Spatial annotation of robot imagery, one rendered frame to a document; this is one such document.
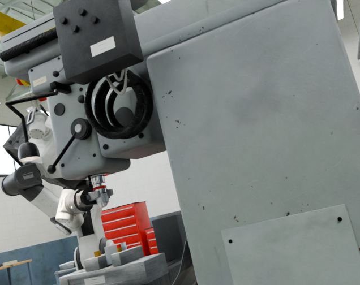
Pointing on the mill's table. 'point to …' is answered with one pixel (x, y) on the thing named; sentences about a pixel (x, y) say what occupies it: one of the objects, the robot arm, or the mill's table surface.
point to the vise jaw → (95, 263)
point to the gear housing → (47, 76)
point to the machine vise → (122, 270)
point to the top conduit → (29, 44)
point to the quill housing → (71, 163)
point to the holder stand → (170, 234)
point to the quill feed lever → (84, 133)
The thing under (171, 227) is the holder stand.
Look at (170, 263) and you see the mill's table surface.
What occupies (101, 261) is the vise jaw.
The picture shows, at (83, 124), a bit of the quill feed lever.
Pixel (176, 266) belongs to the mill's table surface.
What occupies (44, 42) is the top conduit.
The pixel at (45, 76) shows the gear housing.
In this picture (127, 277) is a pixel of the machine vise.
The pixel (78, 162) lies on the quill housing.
